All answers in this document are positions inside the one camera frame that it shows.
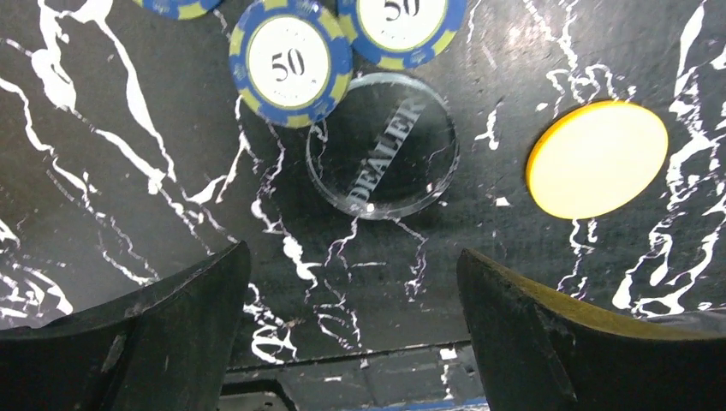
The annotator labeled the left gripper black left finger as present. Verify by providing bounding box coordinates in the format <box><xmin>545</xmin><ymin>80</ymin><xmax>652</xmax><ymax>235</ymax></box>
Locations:
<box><xmin>1</xmin><ymin>242</ymin><xmax>251</xmax><ymax>410</ymax></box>

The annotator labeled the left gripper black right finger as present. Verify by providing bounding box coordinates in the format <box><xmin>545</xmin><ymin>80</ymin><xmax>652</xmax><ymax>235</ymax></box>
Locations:
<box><xmin>456</xmin><ymin>249</ymin><xmax>725</xmax><ymax>410</ymax></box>

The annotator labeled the yellow round button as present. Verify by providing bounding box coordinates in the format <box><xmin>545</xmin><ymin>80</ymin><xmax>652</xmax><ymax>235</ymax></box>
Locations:
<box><xmin>526</xmin><ymin>100</ymin><xmax>669</xmax><ymax>219</ymax></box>

